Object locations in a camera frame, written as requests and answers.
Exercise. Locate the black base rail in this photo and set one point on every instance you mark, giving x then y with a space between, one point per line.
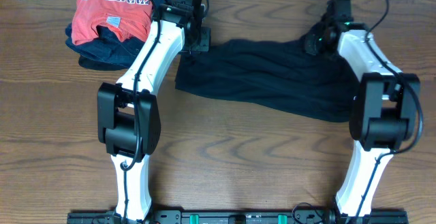
300 214

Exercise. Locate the orange printed t-shirt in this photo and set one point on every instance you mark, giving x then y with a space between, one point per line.
125 18

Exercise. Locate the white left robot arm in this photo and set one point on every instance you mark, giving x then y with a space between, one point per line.
127 112

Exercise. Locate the navy folded garment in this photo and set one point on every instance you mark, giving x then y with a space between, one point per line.
105 52

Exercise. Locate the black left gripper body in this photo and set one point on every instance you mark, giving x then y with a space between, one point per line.
201 41

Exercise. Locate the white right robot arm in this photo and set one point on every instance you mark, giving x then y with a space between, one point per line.
386 115

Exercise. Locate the black t-shirt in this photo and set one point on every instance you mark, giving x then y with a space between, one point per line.
281 76

